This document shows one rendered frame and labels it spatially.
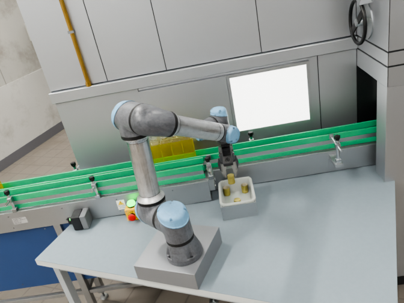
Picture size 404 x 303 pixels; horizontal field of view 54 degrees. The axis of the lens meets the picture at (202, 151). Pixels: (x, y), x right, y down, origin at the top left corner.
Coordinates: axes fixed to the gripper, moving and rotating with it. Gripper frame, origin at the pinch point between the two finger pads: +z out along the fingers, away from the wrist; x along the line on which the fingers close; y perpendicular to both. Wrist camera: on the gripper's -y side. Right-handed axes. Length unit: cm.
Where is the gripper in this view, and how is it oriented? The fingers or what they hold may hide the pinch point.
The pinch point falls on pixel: (230, 176)
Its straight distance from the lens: 195.5
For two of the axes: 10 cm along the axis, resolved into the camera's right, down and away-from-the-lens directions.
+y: 0.0, -4.6, 8.9
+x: -9.8, 1.7, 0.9
